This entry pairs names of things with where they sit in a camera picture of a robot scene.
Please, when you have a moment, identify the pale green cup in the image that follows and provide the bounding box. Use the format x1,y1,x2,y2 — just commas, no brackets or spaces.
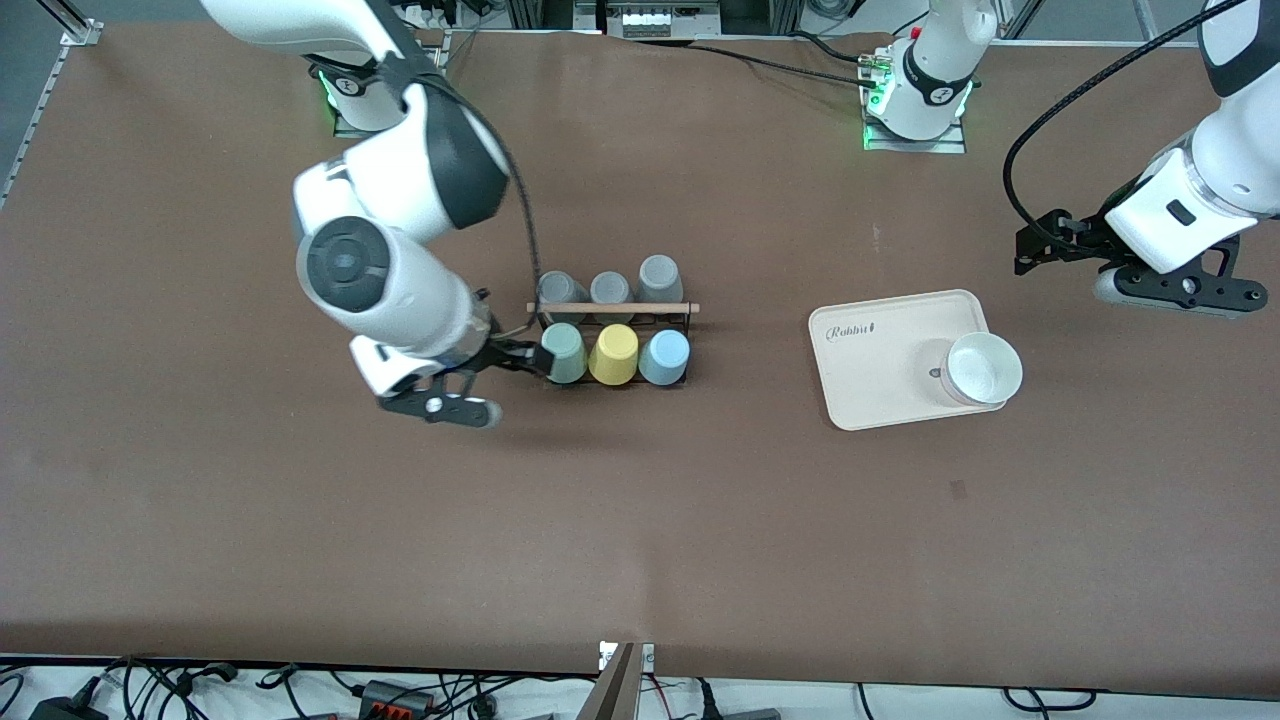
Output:
540,322,589,386

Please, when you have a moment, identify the light blue cup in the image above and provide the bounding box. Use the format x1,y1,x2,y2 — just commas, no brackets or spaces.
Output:
638,329,691,387

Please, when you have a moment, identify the yellow cup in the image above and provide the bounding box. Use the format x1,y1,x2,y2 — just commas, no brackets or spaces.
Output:
588,324,640,386

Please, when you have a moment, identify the grey cup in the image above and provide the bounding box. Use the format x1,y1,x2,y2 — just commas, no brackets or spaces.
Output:
538,271,589,327
590,271,633,324
638,255,684,305

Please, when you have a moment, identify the white bowl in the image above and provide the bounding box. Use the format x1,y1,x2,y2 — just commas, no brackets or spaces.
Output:
915,332,1024,409

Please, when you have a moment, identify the cream plastic tray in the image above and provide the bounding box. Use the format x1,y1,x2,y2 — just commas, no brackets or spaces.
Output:
808,289,1007,432

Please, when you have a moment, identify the black connector block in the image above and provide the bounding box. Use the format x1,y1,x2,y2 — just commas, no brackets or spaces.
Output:
358,680,438,719

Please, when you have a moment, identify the black power adapter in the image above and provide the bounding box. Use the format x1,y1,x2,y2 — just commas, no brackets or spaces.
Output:
28,697,111,720

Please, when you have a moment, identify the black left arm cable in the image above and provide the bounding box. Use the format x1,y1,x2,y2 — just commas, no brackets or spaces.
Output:
1003,0,1251,246

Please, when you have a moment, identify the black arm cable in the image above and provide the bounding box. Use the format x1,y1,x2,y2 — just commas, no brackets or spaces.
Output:
1003,0,1251,246
430,75,546,336

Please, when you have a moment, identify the black wire cup rack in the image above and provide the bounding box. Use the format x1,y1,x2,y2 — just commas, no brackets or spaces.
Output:
526,300,701,388

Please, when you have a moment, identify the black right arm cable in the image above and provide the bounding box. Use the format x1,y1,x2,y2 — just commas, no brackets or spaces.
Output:
430,75,546,336

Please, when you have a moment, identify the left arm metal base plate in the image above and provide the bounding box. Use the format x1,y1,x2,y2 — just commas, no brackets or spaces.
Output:
862,50,968,155

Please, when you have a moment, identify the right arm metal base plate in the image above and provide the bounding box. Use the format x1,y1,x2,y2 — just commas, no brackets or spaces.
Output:
333,30,447,140

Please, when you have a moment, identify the short black table cable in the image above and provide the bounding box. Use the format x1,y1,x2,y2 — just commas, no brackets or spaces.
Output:
790,30,883,67

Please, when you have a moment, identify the white metal bracket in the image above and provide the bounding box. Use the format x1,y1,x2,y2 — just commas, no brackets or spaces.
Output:
598,640,657,672

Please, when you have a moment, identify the long black table cable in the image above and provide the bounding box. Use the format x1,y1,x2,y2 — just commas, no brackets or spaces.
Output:
640,38,886,89

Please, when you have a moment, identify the brown wooden post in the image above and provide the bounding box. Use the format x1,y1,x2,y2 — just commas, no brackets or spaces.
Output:
578,641,641,720

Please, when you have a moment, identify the black looped floor cable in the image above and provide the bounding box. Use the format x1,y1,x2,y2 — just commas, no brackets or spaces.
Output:
1003,687,1097,712

